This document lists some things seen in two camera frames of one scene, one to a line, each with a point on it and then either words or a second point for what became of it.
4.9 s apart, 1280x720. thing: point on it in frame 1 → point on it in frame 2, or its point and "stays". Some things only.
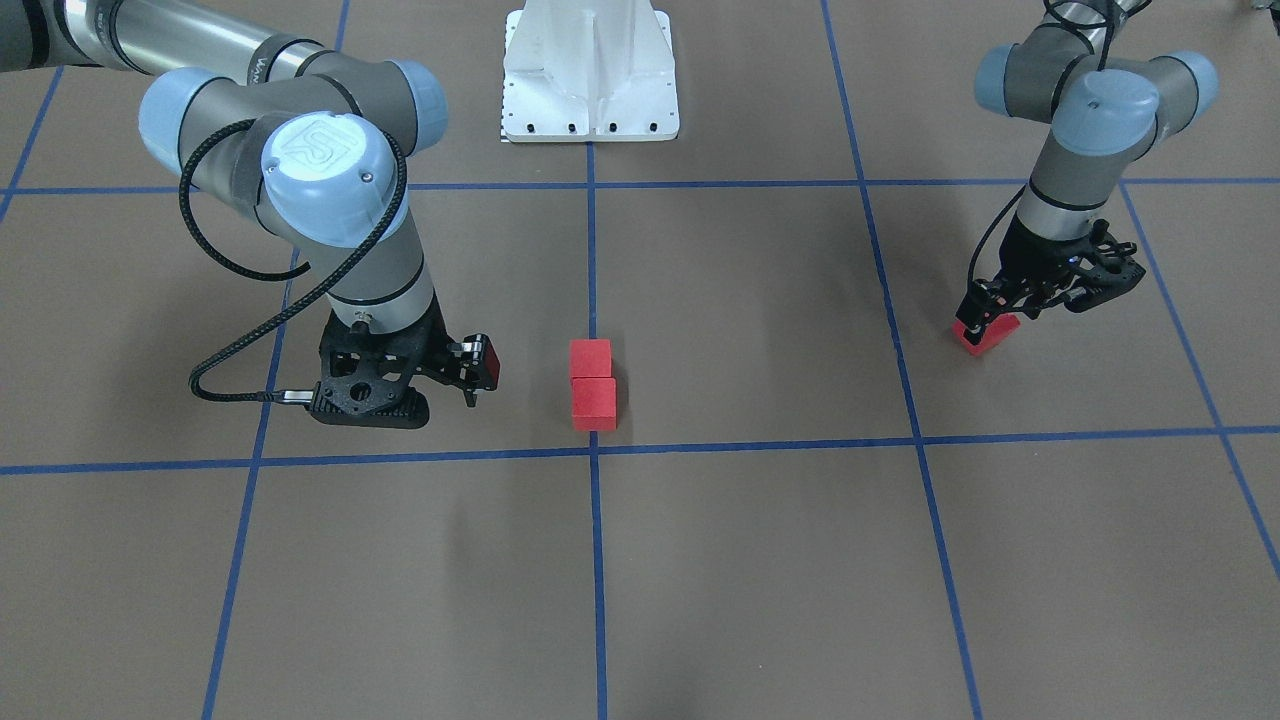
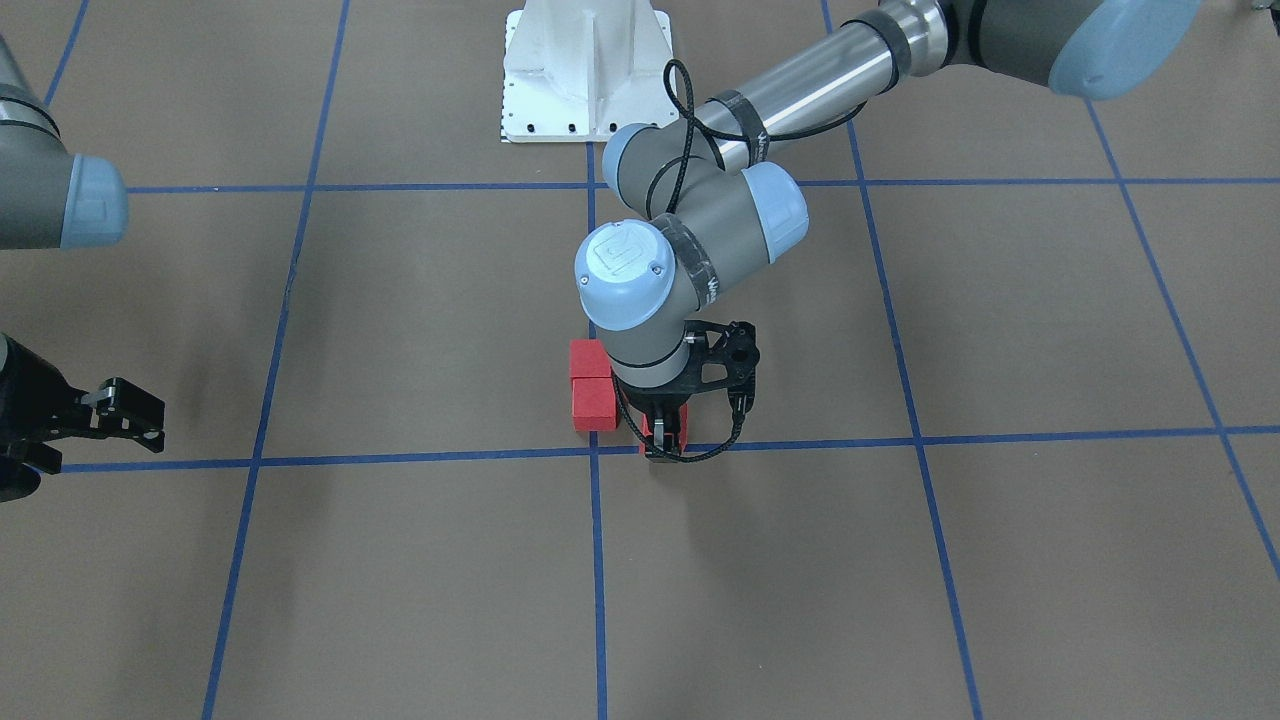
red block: (594, 403) stays
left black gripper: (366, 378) → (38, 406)
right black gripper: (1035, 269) → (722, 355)
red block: (995, 333) → (683, 412)
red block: (590, 358) stays
